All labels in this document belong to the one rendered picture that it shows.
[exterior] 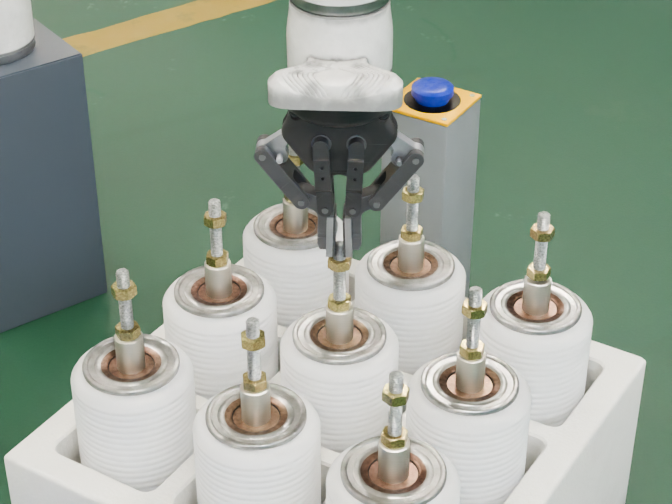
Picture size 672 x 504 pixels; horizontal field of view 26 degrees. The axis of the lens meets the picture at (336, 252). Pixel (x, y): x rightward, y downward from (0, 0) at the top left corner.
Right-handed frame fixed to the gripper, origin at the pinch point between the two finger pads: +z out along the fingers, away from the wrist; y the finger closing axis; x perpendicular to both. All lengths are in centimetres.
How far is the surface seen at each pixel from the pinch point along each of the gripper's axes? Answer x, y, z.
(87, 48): -103, 43, 35
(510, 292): -6.4, -14.0, 9.8
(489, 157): -73, -16, 35
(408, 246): -9.3, -5.4, 7.4
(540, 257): -4.3, -16.0, 4.8
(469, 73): -98, -14, 35
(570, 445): 4.2, -18.7, 17.2
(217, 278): -4.6, 10.3, 7.9
